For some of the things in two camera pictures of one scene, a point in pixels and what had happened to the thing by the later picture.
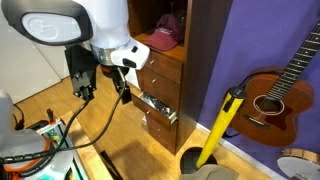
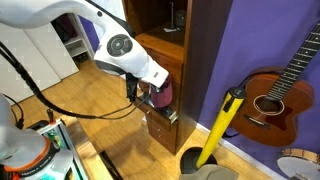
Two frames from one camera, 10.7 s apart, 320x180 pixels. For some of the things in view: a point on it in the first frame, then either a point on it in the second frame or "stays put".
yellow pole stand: (201, 156) stays put
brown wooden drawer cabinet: (174, 85) stays put
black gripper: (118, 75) -> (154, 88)
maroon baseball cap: (169, 32) -> (164, 98)
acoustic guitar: (273, 100) stays put
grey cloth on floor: (212, 172) stays put
